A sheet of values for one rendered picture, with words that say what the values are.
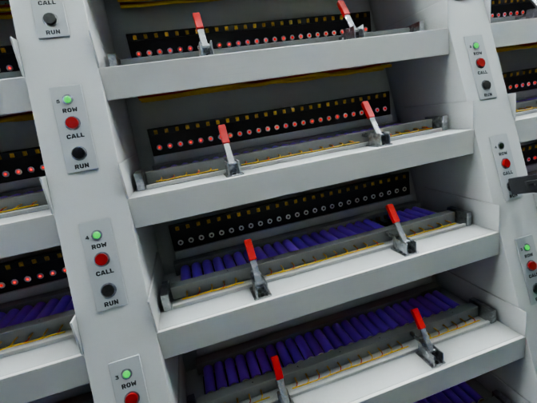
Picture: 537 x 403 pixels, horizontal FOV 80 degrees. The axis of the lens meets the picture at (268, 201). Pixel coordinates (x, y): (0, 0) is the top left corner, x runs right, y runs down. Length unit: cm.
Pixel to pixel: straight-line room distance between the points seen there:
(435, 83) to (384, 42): 16
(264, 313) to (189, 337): 11
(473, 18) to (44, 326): 91
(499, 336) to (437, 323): 10
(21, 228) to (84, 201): 8
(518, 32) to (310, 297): 66
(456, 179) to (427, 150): 13
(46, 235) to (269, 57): 42
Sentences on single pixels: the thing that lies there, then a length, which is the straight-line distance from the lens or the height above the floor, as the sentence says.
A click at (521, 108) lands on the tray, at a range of 90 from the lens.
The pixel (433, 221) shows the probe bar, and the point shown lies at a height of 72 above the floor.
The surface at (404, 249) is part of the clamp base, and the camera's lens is 60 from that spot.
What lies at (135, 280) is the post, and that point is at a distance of 49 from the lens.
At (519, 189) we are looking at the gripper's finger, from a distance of 72.
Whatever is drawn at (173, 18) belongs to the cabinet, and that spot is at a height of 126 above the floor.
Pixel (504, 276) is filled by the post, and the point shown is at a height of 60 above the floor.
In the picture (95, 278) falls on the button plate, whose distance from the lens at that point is 50.
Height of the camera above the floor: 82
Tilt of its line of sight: 2 degrees up
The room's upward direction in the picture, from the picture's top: 13 degrees counter-clockwise
